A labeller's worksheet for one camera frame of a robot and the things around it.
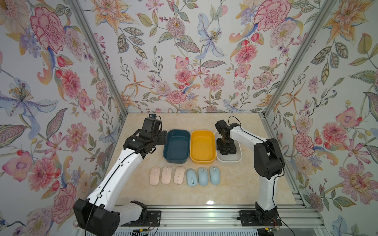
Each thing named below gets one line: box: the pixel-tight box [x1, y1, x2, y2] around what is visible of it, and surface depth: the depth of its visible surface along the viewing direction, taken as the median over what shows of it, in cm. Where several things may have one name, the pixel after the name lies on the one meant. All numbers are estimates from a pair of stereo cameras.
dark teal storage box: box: [162, 129, 191, 164], surface depth 103 cm
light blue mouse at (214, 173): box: [209, 166, 221, 186], surface depth 88 cm
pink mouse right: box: [173, 165, 186, 185], surface depth 88 cm
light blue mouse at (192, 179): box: [186, 168, 199, 188], surface depth 87 cm
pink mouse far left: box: [149, 166, 161, 186], surface depth 88 cm
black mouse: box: [219, 148, 237, 155], surface depth 97 cm
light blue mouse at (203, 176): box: [197, 166, 209, 187], surface depth 88 cm
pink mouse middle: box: [161, 165, 173, 185], surface depth 88 cm
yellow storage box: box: [189, 129, 217, 165], surface depth 103 cm
